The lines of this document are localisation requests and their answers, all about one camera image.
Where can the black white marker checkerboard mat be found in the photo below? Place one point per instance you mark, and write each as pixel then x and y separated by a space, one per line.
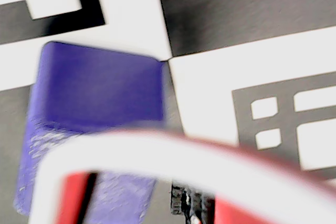
pixel 236 11

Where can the white curved rim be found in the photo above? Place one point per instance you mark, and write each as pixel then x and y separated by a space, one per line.
pixel 183 150

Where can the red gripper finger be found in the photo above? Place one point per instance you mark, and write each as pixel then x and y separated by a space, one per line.
pixel 199 208

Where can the blue cube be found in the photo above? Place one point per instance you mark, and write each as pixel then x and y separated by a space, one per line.
pixel 99 90

